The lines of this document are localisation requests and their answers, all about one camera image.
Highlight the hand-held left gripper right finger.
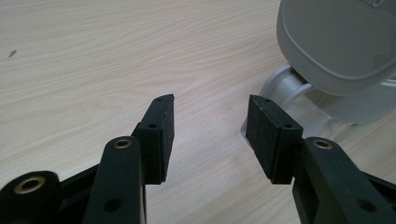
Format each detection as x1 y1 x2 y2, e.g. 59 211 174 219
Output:
246 94 304 185

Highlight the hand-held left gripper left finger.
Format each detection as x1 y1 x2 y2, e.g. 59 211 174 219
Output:
131 93 176 185

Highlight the clear container with grey lid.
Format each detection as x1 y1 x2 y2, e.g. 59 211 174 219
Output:
240 0 396 147

